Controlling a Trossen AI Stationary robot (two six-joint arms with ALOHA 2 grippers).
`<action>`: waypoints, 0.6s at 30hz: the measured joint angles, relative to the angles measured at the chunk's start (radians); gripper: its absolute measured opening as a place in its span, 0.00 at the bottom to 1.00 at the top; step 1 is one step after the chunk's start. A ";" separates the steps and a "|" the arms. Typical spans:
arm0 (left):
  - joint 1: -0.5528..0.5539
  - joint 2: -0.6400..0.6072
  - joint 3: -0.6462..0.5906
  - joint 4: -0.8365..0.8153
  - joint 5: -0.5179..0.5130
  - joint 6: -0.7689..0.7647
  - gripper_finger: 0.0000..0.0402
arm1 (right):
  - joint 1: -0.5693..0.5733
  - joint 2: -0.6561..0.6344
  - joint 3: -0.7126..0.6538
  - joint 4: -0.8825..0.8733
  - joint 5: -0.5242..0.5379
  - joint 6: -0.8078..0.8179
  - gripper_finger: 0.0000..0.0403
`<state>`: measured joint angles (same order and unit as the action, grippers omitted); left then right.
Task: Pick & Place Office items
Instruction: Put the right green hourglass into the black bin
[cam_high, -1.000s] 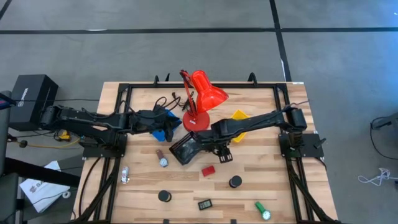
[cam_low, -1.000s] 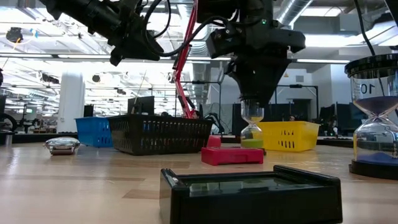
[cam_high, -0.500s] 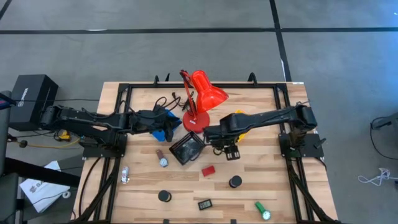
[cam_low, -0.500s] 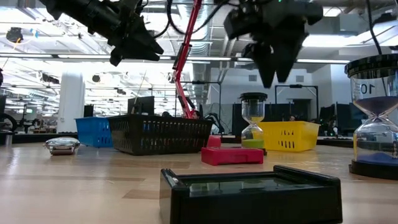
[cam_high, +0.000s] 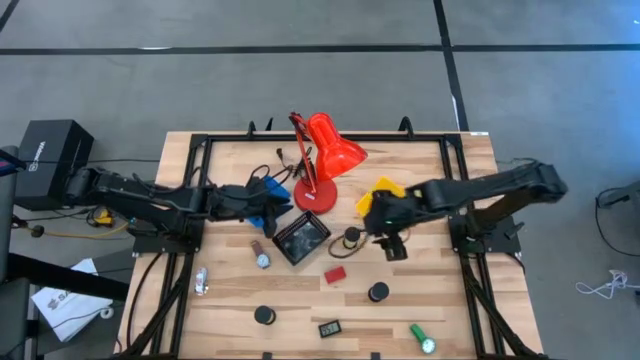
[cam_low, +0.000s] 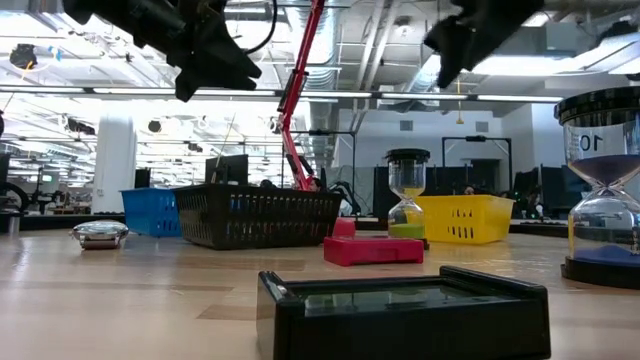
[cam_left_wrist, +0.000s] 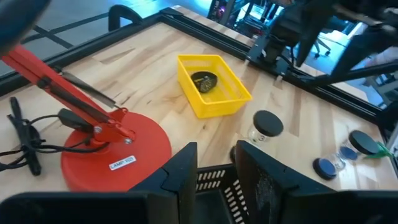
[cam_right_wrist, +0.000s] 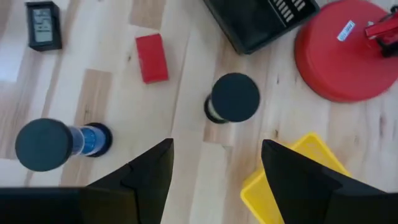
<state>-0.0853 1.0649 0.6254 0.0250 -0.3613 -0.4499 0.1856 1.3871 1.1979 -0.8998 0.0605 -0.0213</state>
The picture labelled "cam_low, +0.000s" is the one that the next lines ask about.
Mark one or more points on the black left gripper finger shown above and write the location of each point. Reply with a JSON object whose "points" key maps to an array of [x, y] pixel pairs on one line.
{"points": [[215, 84], [230, 69]]}

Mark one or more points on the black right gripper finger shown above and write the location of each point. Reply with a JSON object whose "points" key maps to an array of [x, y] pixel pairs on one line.
{"points": [[475, 56], [457, 52]]}

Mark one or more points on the black plastic basket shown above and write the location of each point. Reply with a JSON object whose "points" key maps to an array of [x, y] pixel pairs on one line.
{"points": [[255, 217]]}

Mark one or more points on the small hourglass yellow-green sand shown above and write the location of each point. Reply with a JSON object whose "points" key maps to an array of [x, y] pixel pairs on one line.
{"points": [[407, 230]]}

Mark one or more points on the silver metal wristwatch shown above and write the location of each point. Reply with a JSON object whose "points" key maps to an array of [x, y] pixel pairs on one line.
{"points": [[100, 234]]}

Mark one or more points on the red rectangular case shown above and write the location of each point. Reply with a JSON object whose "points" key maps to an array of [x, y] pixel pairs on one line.
{"points": [[372, 251]]}

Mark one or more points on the black glossy-topped rectangular case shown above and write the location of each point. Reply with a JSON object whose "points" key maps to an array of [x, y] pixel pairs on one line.
{"points": [[400, 325]]}

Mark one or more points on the red desk lamp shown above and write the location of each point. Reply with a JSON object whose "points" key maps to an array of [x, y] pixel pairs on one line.
{"points": [[295, 100]]}

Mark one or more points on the black computer monitor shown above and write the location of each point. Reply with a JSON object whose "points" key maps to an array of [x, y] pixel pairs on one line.
{"points": [[227, 170]]}

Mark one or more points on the person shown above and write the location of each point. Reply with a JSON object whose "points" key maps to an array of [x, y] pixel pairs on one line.
{"points": [[469, 190], [267, 184], [316, 185], [531, 205]]}

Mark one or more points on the black partition panel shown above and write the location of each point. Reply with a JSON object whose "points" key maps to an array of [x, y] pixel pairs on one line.
{"points": [[450, 180]]}

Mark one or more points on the blue plastic basket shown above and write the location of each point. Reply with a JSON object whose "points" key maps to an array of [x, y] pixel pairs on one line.
{"points": [[150, 212]]}

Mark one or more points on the yellow plastic basket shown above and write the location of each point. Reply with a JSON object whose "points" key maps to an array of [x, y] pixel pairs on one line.
{"points": [[465, 217]]}

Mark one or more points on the black ceiling spotlight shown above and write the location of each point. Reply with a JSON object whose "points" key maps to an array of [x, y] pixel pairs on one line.
{"points": [[23, 56]]}

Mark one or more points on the large hourglass blue sand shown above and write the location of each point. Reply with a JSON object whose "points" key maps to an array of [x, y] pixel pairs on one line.
{"points": [[605, 170]]}

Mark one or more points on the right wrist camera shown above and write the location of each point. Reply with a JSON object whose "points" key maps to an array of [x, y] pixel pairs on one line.
{"points": [[445, 32]]}

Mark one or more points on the black background rig frame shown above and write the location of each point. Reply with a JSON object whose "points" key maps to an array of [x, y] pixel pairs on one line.
{"points": [[320, 132], [477, 138]]}

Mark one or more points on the black metal rig frame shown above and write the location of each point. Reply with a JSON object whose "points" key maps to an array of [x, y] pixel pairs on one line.
{"points": [[60, 222]]}

